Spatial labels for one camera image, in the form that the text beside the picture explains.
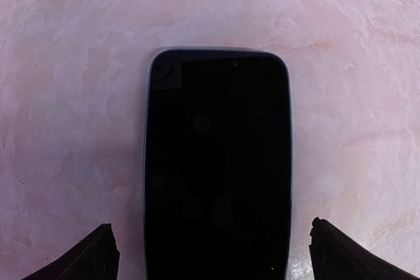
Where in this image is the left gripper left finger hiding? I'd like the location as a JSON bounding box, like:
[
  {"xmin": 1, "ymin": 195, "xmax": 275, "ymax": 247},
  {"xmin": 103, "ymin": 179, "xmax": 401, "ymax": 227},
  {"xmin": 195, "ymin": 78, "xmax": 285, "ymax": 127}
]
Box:
[{"xmin": 24, "ymin": 224, "xmax": 120, "ymax": 280}]

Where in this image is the teal phone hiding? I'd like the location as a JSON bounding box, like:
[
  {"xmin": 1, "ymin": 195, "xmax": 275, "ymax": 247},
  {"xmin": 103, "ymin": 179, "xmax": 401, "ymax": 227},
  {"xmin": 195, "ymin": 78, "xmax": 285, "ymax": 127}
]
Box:
[{"xmin": 144, "ymin": 49, "xmax": 292, "ymax": 279}]

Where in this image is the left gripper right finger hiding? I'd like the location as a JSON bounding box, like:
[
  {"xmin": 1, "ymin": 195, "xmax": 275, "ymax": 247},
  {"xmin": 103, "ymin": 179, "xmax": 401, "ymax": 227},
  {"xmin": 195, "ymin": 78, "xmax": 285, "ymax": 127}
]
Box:
[{"xmin": 309, "ymin": 217, "xmax": 416, "ymax": 280}]

